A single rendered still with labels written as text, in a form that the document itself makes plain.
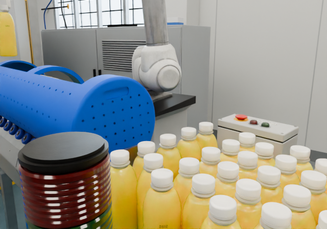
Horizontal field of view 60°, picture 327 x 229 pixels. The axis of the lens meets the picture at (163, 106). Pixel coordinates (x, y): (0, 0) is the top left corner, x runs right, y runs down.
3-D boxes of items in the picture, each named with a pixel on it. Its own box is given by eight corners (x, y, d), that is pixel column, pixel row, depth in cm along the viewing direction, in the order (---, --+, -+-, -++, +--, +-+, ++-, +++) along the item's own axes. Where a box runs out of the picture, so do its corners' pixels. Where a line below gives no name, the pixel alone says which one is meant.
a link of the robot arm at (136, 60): (158, 82, 160) (155, 43, 154) (170, 88, 144) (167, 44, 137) (130, 86, 155) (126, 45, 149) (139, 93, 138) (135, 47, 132)
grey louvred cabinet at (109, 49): (81, 128, 434) (74, 30, 400) (205, 165, 307) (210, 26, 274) (49, 137, 392) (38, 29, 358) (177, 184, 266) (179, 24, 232)
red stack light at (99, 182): (85, 175, 26) (83, 136, 26) (128, 203, 22) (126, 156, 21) (12, 202, 22) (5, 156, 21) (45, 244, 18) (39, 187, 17)
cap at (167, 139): (175, 141, 71) (176, 134, 70) (175, 147, 67) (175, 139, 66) (160, 140, 71) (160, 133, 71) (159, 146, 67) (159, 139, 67)
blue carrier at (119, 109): (47, 110, 154) (39, 57, 146) (158, 156, 93) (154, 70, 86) (-12, 123, 135) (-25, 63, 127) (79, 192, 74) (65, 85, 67)
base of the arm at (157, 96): (144, 91, 167) (143, 81, 165) (173, 96, 152) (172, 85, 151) (120, 98, 154) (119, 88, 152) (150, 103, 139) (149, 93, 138)
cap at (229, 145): (219, 150, 65) (219, 143, 64) (225, 145, 68) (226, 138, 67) (235, 154, 62) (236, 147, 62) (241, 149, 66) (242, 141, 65)
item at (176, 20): (161, 26, 277) (161, 18, 276) (183, 26, 266) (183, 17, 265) (154, 26, 267) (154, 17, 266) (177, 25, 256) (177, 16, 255)
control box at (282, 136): (233, 142, 94) (235, 112, 91) (295, 160, 80) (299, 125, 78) (215, 150, 87) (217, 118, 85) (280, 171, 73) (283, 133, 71)
